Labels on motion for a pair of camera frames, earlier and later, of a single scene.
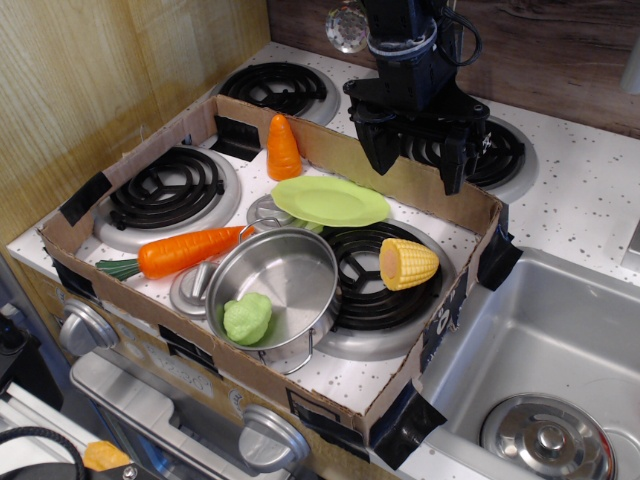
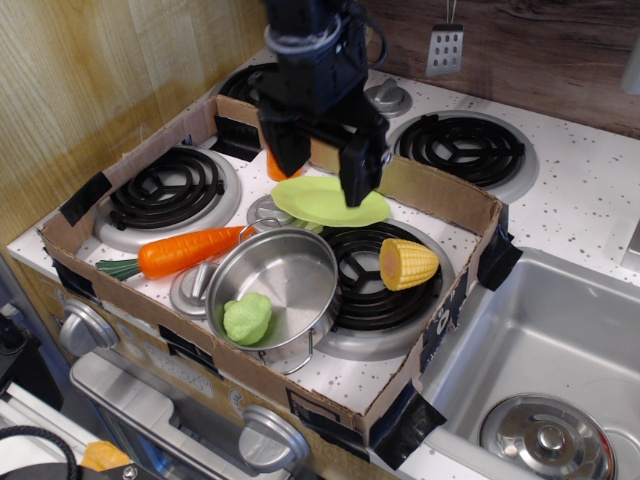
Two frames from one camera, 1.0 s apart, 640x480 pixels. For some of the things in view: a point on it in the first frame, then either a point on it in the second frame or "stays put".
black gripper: x=423 y=90 to x=321 y=79
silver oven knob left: x=84 y=330 stays put
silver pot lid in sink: x=552 y=437 stays put
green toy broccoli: x=247 y=319 stays put
